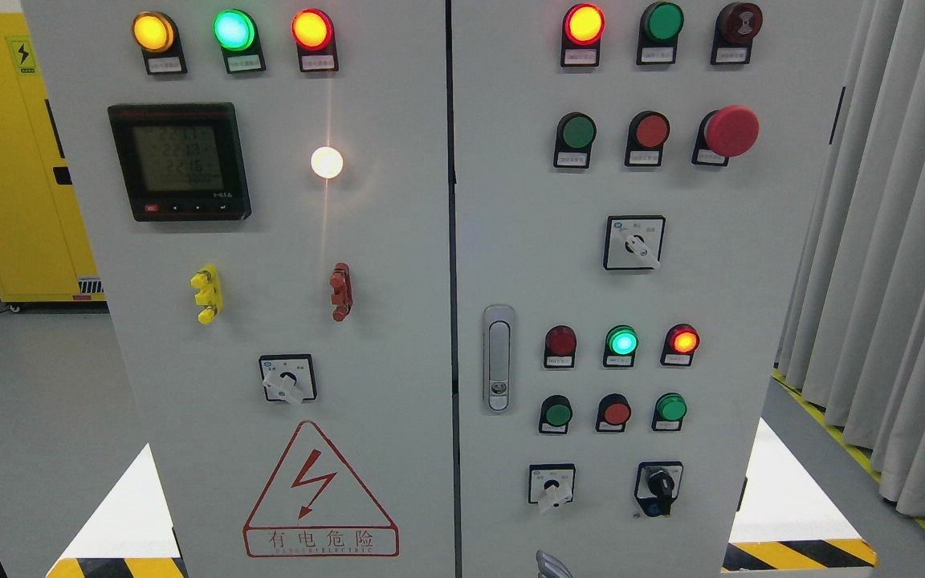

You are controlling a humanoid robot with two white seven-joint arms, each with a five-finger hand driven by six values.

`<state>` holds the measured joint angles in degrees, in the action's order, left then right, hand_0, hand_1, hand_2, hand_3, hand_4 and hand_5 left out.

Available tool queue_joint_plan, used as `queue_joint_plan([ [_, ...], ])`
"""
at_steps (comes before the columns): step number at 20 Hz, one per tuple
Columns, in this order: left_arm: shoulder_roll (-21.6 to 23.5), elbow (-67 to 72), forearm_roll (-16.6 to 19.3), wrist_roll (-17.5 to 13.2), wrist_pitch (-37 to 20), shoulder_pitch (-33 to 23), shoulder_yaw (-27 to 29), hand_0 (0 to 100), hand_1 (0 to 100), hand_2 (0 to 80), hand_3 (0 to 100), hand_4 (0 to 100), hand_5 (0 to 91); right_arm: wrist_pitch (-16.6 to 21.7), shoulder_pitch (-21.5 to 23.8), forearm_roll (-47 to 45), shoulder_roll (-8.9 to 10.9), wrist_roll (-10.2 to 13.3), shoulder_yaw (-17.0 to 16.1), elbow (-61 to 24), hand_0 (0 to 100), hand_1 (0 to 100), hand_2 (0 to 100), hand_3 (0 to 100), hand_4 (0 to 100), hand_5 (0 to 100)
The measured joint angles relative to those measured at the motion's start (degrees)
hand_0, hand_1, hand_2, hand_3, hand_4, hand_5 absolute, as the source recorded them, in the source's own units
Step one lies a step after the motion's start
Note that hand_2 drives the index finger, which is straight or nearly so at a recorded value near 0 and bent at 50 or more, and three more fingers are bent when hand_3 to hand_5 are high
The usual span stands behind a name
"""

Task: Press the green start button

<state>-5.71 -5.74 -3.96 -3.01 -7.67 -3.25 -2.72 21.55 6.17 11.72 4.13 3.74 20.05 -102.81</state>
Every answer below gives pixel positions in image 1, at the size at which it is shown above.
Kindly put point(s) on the white rotary switch left door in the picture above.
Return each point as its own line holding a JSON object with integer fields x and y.
{"x": 288, "y": 378}

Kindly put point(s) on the green start push button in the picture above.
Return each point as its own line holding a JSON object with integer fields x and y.
{"x": 575, "y": 134}

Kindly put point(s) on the lower red push button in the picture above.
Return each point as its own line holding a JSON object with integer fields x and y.
{"x": 613, "y": 414}

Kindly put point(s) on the yellow indicator lamp top left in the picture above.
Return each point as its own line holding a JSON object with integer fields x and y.
{"x": 160, "y": 43}

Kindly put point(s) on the dark red indicator lamp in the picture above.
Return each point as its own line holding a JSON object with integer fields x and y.
{"x": 560, "y": 346}

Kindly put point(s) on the green lit indicator lamp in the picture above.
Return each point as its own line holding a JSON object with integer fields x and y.
{"x": 620, "y": 346}

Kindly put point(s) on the red mushroom emergency stop button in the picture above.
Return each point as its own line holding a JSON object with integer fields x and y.
{"x": 723, "y": 134}

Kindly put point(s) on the red indicator lamp top left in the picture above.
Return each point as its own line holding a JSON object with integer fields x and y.
{"x": 315, "y": 40}

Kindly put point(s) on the white lit indicator lamp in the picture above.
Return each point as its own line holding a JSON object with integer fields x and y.
{"x": 327, "y": 162}

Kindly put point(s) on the silver door latch handle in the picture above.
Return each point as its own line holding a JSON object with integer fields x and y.
{"x": 498, "y": 322}

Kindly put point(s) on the grey curtain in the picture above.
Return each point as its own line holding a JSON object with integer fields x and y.
{"x": 854, "y": 337}

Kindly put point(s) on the black selector switch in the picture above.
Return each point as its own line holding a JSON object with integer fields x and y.
{"x": 656, "y": 486}

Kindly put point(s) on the black digital power meter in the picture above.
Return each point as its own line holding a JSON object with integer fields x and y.
{"x": 181, "y": 162}

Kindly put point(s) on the red lit indicator lamp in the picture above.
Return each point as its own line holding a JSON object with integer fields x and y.
{"x": 680, "y": 344}

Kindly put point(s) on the white rotary switch upper right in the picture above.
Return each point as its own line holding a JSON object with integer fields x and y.
{"x": 633, "y": 243}

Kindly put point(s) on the lower green push button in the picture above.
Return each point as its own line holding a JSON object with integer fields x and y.
{"x": 555, "y": 415}

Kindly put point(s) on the green indicator lamp top left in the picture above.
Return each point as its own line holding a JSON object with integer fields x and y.
{"x": 239, "y": 41}

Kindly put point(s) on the red electric hazard warning sticker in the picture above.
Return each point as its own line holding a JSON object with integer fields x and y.
{"x": 315, "y": 504}

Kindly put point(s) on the yellow safety cabinet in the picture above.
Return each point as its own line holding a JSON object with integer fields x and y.
{"x": 45, "y": 254}

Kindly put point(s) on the grey electrical control cabinet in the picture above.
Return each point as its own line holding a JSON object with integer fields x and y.
{"x": 446, "y": 114}

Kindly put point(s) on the red stop push button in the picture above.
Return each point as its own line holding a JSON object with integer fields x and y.
{"x": 647, "y": 134}

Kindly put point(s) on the red lit lamp top right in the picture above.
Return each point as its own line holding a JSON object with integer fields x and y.
{"x": 580, "y": 39}

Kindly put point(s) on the dark green lamp top right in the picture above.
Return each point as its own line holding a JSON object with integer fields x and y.
{"x": 659, "y": 29}

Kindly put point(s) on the white rotary switch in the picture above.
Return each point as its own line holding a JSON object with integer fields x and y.
{"x": 633, "y": 243}
{"x": 550, "y": 486}

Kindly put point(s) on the lower green indicator lamp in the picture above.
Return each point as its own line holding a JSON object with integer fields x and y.
{"x": 669, "y": 412}

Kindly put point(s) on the white rotary switch lower right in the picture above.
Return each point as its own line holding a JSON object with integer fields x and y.
{"x": 550, "y": 486}

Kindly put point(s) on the dark red buzzer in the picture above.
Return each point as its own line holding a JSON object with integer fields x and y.
{"x": 736, "y": 26}

